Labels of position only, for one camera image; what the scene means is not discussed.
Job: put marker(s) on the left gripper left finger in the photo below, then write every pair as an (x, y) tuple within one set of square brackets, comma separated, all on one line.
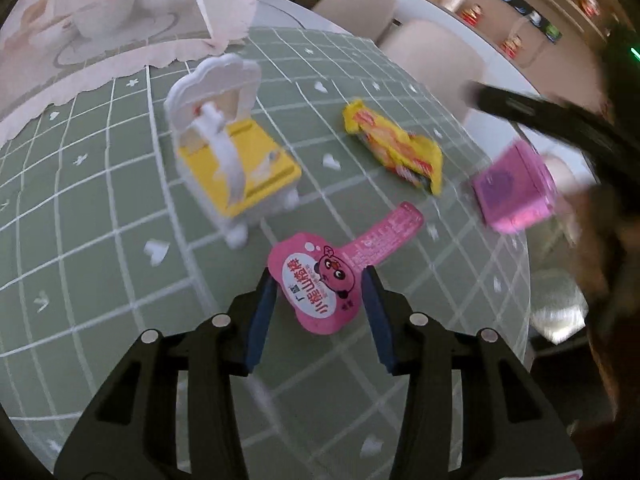
[(250, 315)]

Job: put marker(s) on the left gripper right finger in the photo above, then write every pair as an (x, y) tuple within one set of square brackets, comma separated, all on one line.
[(388, 315)]

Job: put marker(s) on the pink candy wrapper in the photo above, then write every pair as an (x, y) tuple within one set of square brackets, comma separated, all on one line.
[(322, 282)]

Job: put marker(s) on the yellow noodle wrapper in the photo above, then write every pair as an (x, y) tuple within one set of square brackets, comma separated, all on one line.
[(416, 159)]

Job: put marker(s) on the trash bin with yellow bag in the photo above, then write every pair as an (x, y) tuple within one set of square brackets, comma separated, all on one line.
[(558, 306)]

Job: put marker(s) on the person hand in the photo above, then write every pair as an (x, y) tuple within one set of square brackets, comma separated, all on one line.
[(607, 253)]

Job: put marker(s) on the black power strip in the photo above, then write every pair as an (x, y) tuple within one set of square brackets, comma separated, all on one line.
[(550, 31)]

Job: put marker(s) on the red figurine right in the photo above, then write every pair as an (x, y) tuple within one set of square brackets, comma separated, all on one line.
[(511, 45)]

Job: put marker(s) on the red figurine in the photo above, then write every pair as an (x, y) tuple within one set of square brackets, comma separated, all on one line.
[(511, 45), (472, 14)]

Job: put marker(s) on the yellow white toy chair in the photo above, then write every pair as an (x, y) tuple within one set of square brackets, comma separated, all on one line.
[(235, 171)]

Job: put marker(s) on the green checkered tablecloth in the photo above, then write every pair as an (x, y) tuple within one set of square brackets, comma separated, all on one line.
[(101, 239)]

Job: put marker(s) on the beige chair middle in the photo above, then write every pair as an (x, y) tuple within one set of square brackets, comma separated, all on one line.
[(438, 59)]

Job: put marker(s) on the beige chair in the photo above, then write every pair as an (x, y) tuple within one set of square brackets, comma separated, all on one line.
[(362, 18), (438, 59)]

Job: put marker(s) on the red figurine left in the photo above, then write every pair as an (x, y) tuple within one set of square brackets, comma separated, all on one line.
[(472, 14)]

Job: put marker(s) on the beige chair far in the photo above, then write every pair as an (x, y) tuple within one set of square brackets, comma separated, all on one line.
[(362, 18)]

